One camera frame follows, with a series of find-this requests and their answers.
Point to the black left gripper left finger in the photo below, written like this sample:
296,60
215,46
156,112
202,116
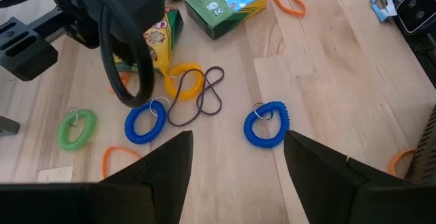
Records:
163,183

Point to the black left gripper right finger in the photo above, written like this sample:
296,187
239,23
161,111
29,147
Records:
323,183

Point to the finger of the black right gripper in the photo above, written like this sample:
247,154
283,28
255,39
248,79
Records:
7,126
24,53

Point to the yellow Crayola crayon box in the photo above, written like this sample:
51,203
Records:
163,36

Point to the green Crayola crayon box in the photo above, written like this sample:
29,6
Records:
221,9

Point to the dark purple rubber band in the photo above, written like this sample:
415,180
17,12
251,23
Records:
203,92

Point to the black slotted plastic basket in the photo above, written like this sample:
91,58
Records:
425,149

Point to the black white-rimmed depth camera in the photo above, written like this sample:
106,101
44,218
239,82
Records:
417,9

